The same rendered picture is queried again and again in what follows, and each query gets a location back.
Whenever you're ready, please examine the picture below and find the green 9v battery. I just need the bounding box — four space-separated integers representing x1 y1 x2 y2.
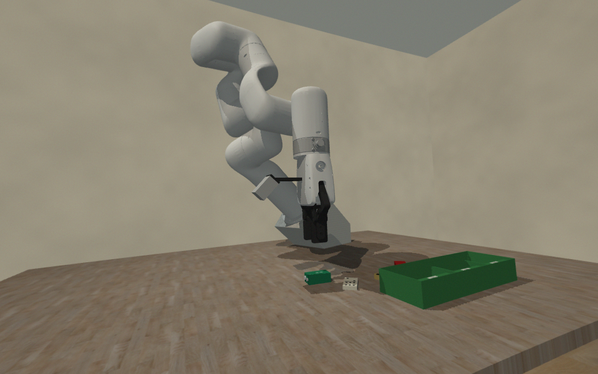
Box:
304 270 331 285

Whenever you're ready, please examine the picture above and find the green rack of bins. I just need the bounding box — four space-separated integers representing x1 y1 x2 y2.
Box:
379 251 518 310

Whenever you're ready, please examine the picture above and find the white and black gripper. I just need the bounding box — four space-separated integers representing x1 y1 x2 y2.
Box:
293 152 335 243

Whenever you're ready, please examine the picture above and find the white domino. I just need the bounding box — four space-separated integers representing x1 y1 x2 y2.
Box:
343 277 358 290

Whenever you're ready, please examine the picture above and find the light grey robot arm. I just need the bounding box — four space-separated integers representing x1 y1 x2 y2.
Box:
191 21 330 224

